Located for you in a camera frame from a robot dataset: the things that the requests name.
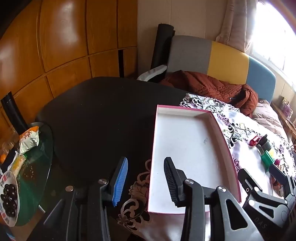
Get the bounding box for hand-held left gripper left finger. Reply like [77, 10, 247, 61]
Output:
[44, 156, 129, 241]

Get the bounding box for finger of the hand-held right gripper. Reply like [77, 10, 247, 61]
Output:
[238, 168, 289, 209]
[268, 164, 296, 202]

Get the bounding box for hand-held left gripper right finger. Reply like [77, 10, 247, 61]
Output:
[163, 157, 265, 241]

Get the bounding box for dark grey lidded jar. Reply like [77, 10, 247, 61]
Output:
[258, 134, 274, 152]

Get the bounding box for pink edged white tray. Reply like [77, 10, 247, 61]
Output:
[147, 104, 242, 215]

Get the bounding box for green block toy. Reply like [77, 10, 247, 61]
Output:
[260, 151, 277, 168]

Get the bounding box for embroidered floral tablecloth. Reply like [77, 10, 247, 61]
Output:
[116, 93, 296, 241]

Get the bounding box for wooden windowsill desk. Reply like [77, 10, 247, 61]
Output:
[270, 102, 296, 144]

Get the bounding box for pale pink duvet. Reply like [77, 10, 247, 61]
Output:
[252, 100, 289, 139]

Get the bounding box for purple gift box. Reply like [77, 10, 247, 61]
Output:
[279, 97, 293, 114]

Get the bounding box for green glass side table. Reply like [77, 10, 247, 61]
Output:
[0, 122, 54, 227]

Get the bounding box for rust quilted jacket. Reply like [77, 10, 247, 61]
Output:
[159, 70, 259, 117]

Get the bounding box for white and orange snack bag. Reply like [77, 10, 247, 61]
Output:
[18, 126, 40, 155]

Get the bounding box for yellow packet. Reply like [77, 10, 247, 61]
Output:
[10, 154, 27, 171]

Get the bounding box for pile of dark cherries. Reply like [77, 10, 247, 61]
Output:
[0, 183, 19, 218]

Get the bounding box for white chair armrest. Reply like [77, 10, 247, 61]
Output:
[136, 65, 167, 82]

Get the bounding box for grey yellow blue sofa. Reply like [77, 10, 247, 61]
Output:
[166, 35, 277, 105]

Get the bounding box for white plate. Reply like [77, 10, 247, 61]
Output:
[0, 170, 21, 227]

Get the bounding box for black pole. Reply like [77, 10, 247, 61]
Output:
[1, 91, 28, 135]

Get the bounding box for black rolled mat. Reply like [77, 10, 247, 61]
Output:
[150, 23, 174, 70]

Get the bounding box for large window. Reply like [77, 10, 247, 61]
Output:
[252, 0, 296, 77]

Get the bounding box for beige curtain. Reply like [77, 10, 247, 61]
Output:
[216, 0, 257, 52]

